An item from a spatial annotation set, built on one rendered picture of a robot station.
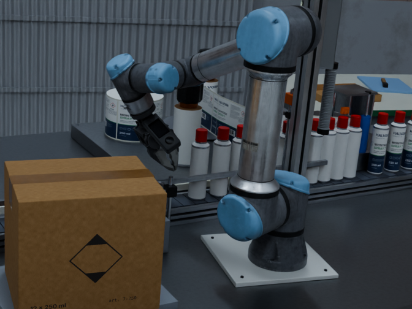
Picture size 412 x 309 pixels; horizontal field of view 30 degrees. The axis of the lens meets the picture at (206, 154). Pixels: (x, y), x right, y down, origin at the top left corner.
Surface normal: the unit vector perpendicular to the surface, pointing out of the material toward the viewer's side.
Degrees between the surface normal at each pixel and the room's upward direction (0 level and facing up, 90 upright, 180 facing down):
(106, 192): 0
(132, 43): 90
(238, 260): 0
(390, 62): 90
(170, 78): 79
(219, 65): 108
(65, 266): 90
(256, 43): 82
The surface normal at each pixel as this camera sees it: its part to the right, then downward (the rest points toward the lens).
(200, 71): -0.51, 0.51
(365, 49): 0.31, 0.33
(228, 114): -0.83, 0.11
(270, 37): -0.63, 0.07
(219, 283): 0.07, -0.95
